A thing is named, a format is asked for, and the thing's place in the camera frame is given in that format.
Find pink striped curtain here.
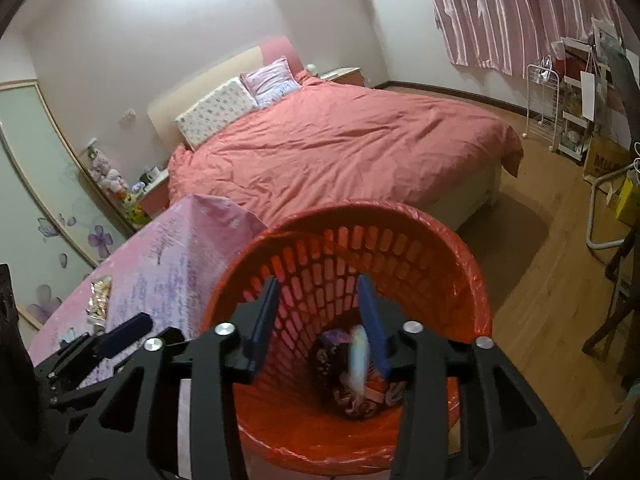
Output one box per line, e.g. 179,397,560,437
417,0,621,78

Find yellow box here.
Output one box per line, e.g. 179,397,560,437
607,170,640,226

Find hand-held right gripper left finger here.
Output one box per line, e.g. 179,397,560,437
52,276,281,480

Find pink white nightstand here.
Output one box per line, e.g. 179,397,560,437
137,172,173,218

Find orange mesh waste basket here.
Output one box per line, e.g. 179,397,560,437
200,201,493,478

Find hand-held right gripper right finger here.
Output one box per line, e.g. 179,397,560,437
356,275,585,480

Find white wire rack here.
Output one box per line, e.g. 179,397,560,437
524,54,561,153

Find white trolley shelf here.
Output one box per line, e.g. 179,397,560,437
557,35,608,166

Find wardrobe with flower print doors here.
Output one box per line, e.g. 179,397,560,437
0,80,136,331

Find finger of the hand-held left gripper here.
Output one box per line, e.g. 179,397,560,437
50,327,187,408
34,312,154,377

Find pink checkered pillow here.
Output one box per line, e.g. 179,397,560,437
240,57,303,108

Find gold white snack packet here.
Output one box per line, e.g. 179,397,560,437
86,275,113,331

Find dark wooden stand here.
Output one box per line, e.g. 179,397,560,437
582,50,640,391

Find bed with cream pink headboard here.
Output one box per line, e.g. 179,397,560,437
147,35,503,236

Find pale wooden nightstand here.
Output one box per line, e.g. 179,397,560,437
320,66,363,86

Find brown cardboard box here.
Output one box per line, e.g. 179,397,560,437
582,132,633,186

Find salmon duvet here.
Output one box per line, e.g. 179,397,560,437
167,72,523,231

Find red plastic waste basket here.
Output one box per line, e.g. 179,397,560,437
200,201,493,478

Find pink lavender printed sheet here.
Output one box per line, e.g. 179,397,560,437
27,194,268,480

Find white floral pillow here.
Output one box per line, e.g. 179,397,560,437
174,77,258,151

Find reddish brown striped cloth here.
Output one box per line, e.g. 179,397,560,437
332,377,406,420

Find black floral cloth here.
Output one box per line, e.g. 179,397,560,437
314,329,353,406

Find hanging column of plush toys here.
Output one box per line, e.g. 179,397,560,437
85,140,151,226

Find blue tissue pack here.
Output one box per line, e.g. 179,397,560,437
347,325,373,401

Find white metal tube frame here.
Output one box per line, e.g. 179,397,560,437
587,170,636,252

